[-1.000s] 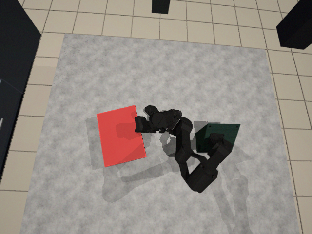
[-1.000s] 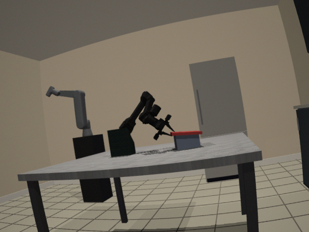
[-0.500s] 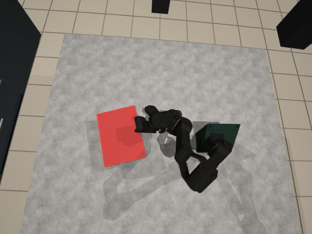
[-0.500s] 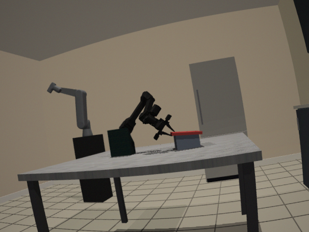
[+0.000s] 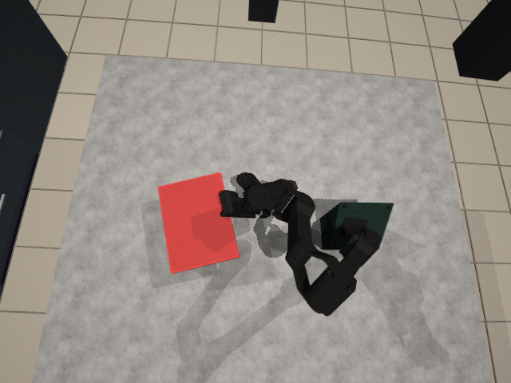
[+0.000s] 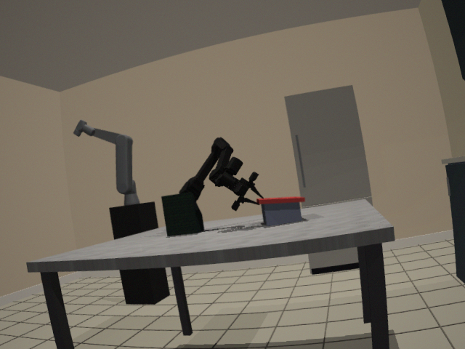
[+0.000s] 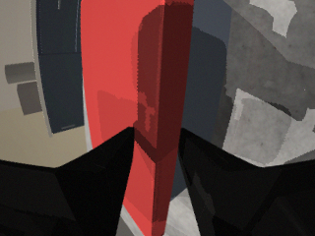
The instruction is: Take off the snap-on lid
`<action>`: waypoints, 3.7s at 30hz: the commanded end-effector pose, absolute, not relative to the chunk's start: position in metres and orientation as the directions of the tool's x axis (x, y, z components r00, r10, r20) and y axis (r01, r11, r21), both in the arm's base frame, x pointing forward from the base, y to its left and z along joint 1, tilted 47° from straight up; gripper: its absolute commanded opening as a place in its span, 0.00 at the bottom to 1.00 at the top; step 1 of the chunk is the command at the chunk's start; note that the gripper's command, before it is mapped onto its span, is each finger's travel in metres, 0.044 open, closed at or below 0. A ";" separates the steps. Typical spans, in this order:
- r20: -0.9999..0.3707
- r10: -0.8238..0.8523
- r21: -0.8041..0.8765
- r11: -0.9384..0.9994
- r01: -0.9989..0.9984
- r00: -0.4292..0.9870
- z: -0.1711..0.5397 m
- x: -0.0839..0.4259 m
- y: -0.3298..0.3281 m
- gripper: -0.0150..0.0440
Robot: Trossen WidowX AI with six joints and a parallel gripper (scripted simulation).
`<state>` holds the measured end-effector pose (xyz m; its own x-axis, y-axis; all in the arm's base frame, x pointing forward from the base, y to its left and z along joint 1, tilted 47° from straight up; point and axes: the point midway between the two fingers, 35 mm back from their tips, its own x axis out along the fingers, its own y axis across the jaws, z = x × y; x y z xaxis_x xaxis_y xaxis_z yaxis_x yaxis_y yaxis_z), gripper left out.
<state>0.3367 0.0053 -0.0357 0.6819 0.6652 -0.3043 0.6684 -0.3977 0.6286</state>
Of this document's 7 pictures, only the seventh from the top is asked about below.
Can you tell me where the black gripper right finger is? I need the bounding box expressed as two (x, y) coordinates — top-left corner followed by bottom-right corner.
(177, 129), (315, 236)

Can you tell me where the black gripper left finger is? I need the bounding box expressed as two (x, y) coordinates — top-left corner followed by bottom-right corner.
(0, 127), (135, 236)

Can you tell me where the red rectangular lid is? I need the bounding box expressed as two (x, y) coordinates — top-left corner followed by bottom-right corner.
(80, 0), (194, 236)

